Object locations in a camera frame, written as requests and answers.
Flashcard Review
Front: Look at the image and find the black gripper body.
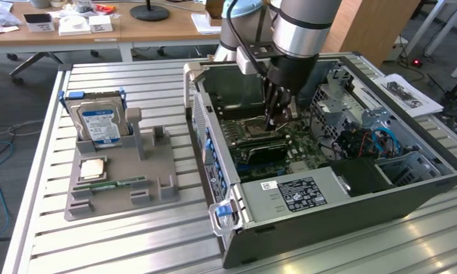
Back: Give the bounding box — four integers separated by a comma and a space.
266, 54, 320, 96

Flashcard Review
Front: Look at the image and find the CPU socket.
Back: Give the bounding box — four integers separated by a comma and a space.
241, 116, 269, 140

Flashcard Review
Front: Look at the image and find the green RAM stick with label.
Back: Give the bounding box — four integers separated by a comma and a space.
234, 136, 293, 150

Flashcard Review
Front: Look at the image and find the silver drive cage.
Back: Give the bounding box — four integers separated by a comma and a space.
310, 65, 393, 135

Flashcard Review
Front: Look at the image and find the green motherboard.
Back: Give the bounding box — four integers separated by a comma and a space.
209, 94, 340, 183

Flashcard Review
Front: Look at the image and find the wooden cabinet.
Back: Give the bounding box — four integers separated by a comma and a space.
321, 0, 422, 67

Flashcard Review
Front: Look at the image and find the white paper pile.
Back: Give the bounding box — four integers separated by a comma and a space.
190, 13, 222, 35

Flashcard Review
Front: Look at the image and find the brown cardboard box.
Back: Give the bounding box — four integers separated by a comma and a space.
205, 0, 226, 19

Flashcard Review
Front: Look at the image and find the printed paper stack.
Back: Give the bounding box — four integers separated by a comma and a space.
360, 72, 445, 118

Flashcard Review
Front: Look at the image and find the black plastic shroud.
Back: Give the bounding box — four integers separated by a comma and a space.
329, 158, 397, 198

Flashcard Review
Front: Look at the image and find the grey power supply unit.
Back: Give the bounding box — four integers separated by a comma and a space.
240, 167, 353, 223

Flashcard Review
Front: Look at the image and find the wooden office desk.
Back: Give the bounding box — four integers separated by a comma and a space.
120, 0, 330, 62
0, 0, 124, 84

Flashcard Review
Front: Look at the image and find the silver disk bay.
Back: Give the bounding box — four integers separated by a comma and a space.
374, 150, 442, 186

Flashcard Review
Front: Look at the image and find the black lamp base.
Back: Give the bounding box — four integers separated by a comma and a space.
129, 0, 172, 22

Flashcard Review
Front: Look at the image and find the grey parts rack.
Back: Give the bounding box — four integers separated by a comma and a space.
62, 107, 181, 222

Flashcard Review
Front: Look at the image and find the black open PC case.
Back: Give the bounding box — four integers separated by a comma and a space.
184, 51, 457, 269

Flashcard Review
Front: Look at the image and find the silver hard disk blue caddy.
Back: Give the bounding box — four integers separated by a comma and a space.
60, 88, 133, 145

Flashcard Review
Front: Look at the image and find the green RAM stick bare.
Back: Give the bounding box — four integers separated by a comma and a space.
70, 176, 146, 192

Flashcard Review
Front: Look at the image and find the silver CPU chip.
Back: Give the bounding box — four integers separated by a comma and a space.
77, 158, 108, 181

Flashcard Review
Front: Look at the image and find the small white box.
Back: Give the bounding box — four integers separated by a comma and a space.
88, 15, 113, 34

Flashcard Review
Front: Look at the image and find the red orange item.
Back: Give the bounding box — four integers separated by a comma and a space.
92, 3, 118, 17

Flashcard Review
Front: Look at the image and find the white box round disc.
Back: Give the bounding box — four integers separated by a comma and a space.
57, 15, 93, 37

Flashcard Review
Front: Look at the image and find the white box black inlay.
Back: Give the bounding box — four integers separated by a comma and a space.
22, 13, 56, 33

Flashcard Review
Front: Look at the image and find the clear plastic bag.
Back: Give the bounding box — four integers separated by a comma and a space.
0, 5, 24, 27

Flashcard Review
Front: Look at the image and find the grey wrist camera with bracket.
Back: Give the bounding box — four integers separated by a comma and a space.
234, 42, 286, 75

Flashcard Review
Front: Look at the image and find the red wire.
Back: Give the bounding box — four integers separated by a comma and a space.
357, 132, 369, 158

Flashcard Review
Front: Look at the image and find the black camera cable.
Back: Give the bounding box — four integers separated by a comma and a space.
226, 0, 269, 74

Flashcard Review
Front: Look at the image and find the blue wire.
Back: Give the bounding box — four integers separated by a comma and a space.
370, 127, 404, 158

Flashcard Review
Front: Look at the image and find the white pedestal unit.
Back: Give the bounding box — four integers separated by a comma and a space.
392, 35, 410, 62

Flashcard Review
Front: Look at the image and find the white metal desk frame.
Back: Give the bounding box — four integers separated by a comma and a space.
402, 0, 457, 78

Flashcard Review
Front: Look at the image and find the white floor cable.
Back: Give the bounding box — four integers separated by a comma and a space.
0, 119, 42, 137

